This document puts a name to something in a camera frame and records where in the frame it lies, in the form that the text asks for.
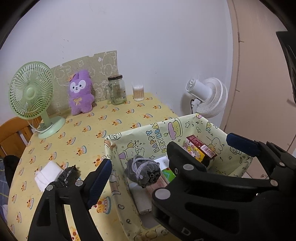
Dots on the black crinkled plastic bag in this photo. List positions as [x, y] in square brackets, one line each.
[68, 177]

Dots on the blue plaid bedding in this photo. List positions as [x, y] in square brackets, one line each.
[4, 188]

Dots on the yellow cartoon storage box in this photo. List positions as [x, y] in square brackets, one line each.
[151, 141]

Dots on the green desk fan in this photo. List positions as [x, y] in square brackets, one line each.
[30, 94]

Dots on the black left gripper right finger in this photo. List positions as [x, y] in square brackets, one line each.
[192, 178]

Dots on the beige cartoon cardboard panel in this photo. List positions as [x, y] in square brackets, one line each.
[100, 66]

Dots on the grey knitted pouch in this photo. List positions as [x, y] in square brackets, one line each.
[143, 171]

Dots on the wooden chair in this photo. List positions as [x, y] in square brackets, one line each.
[11, 140]

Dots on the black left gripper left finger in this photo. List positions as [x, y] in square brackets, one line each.
[49, 221]

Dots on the cartoon character yellow box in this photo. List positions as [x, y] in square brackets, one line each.
[198, 150]

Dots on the cotton swab container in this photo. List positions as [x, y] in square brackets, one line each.
[138, 92]

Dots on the black cloth on chair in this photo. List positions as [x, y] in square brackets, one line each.
[10, 165]

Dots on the orange green tissue pack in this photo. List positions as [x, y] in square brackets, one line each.
[168, 175]

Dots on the purple plush bunny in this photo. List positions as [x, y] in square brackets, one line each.
[80, 93]

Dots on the white standing fan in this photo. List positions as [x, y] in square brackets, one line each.
[211, 93]

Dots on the glass jar with lid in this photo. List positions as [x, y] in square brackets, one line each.
[115, 90]

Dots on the yellow cartoon tablecloth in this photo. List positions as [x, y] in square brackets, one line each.
[79, 143]

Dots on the white towel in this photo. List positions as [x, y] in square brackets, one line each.
[47, 175]

